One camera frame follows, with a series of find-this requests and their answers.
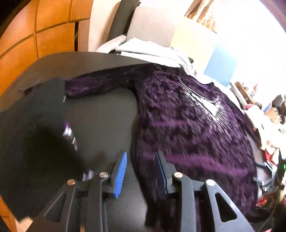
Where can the grey garment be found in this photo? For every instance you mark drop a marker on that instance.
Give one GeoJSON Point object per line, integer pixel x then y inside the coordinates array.
{"type": "Point", "coordinates": [138, 49]}

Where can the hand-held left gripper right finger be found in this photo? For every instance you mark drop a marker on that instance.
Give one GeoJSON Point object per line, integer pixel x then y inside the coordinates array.
{"type": "Point", "coordinates": [162, 174]}

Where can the grey yellow blue armchair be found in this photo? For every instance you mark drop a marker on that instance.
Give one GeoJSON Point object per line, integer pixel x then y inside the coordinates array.
{"type": "Point", "coordinates": [152, 24]}

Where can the beige sweater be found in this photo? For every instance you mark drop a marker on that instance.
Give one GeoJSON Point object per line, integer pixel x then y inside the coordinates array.
{"type": "Point", "coordinates": [261, 127]}

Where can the orange wooden wardrobe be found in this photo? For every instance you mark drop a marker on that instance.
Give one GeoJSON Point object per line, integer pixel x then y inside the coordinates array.
{"type": "Point", "coordinates": [33, 38]}

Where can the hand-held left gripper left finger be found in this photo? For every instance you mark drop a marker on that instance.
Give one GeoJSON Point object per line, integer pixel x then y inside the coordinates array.
{"type": "Point", "coordinates": [119, 174]}

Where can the black cloth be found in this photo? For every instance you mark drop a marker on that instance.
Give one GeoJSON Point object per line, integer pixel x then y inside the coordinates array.
{"type": "Point", "coordinates": [33, 145]}

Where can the leopard print purple flower garment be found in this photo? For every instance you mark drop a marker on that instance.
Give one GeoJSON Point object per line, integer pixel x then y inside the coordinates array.
{"type": "Point", "coordinates": [70, 136]}

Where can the beige patterned curtain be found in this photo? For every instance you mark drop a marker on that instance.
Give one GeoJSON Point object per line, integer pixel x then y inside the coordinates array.
{"type": "Point", "coordinates": [203, 15]}

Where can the dark purple velvet garment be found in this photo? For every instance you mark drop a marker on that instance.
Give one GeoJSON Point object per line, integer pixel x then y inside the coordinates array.
{"type": "Point", "coordinates": [178, 133]}

